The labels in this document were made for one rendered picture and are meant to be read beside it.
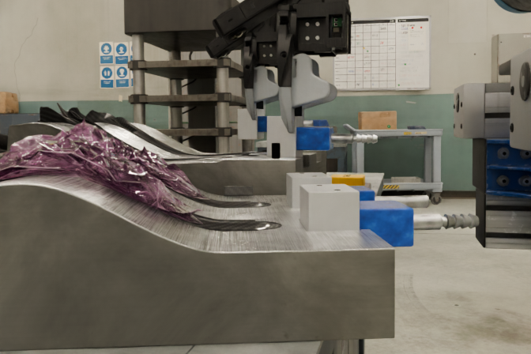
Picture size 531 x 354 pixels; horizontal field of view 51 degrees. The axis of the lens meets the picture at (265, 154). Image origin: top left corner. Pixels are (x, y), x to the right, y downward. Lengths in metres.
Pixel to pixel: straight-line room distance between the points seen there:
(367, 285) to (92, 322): 0.16
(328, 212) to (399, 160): 6.79
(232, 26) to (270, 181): 0.20
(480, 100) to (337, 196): 0.61
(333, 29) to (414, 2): 6.65
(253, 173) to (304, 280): 0.32
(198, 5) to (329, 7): 4.12
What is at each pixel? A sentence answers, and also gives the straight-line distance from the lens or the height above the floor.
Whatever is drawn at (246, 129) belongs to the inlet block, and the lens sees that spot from 0.99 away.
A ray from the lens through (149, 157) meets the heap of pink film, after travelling 0.50.
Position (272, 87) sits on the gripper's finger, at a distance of 0.96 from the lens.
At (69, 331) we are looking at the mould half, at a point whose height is 0.81.
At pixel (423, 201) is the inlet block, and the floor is 0.86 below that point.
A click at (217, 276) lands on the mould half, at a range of 0.33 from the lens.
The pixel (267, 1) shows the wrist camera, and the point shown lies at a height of 1.08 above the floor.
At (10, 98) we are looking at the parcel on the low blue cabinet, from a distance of 8.09.
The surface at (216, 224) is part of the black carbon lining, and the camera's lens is 0.43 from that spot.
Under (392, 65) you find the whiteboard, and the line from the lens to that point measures 7.18.
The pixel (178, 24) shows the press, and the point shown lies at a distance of 4.79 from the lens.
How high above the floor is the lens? 0.93
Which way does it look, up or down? 3 degrees down
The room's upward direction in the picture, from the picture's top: 1 degrees counter-clockwise
